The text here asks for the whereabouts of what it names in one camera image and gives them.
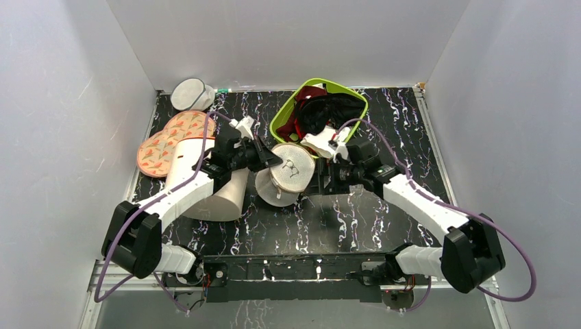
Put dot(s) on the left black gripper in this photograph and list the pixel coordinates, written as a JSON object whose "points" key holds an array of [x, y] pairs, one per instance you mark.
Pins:
{"points": [[264, 157]]}

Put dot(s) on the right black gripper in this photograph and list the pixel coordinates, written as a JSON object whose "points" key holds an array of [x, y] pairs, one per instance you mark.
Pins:
{"points": [[324, 177]]}

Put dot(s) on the beige mesh cylindrical laundry bag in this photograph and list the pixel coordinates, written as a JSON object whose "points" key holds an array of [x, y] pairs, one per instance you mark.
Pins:
{"points": [[281, 185]]}

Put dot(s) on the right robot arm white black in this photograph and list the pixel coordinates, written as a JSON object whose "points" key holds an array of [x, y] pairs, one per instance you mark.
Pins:
{"points": [[470, 252]]}

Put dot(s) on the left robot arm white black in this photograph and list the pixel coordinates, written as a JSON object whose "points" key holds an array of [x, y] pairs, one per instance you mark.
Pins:
{"points": [[134, 237]]}

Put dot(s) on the black lace bra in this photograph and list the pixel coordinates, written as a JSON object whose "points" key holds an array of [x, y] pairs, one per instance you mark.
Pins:
{"points": [[332, 109]]}

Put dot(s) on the white grey-trimmed mesh bag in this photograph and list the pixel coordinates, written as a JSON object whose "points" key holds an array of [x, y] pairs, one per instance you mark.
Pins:
{"points": [[192, 94]]}

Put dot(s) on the floral peach bra wash bag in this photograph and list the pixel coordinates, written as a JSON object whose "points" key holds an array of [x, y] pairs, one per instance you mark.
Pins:
{"points": [[155, 155]]}

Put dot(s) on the white folded garment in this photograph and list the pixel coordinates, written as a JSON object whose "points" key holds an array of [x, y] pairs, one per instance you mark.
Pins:
{"points": [[319, 142]]}

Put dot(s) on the dark red garment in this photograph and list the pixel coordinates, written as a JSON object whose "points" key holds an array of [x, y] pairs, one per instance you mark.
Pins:
{"points": [[290, 131]]}

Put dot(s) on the green plastic basket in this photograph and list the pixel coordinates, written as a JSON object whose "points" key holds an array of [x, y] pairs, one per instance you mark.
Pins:
{"points": [[332, 87]]}

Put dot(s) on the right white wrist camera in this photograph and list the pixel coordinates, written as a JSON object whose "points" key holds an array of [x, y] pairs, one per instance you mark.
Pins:
{"points": [[339, 149]]}

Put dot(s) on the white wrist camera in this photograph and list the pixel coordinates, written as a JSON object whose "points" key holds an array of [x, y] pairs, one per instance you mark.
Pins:
{"points": [[244, 126], [339, 149]]}

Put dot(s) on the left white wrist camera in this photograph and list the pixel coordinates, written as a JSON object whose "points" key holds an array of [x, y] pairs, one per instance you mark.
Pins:
{"points": [[244, 126]]}

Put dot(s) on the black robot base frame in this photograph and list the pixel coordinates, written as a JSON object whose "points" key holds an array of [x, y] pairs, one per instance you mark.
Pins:
{"points": [[290, 277]]}

